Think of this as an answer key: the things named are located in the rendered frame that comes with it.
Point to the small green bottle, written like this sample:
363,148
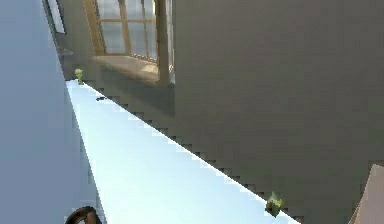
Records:
79,75

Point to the wooden framed window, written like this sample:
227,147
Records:
126,30

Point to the small black flat object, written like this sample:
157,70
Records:
100,98

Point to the beige slanted panel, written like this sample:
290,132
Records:
370,200

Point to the dark brown round object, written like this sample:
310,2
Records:
84,216

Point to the dark framed wall picture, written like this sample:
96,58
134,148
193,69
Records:
56,15

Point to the green leafy lump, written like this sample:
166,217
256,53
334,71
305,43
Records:
274,203

